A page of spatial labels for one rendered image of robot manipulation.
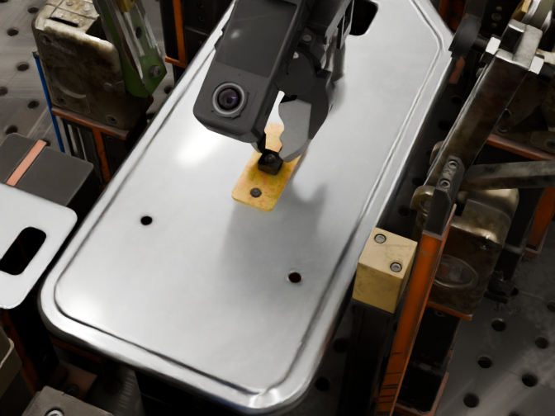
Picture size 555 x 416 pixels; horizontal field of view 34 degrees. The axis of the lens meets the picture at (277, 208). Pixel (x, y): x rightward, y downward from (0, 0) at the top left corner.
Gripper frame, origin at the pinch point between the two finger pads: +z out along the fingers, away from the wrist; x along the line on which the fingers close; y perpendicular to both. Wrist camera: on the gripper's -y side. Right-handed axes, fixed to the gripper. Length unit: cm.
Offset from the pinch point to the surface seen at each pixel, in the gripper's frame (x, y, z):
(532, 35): -16.9, 0.8, -19.0
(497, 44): -15.1, -0.3, -18.6
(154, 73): 13.7, 5.3, 1.8
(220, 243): 0.6, -8.3, 2.5
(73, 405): 1.3, -27.2, -5.2
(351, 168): -6.2, 2.9, 2.4
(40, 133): 38, 15, 32
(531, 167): -19.7, 0.0, -8.4
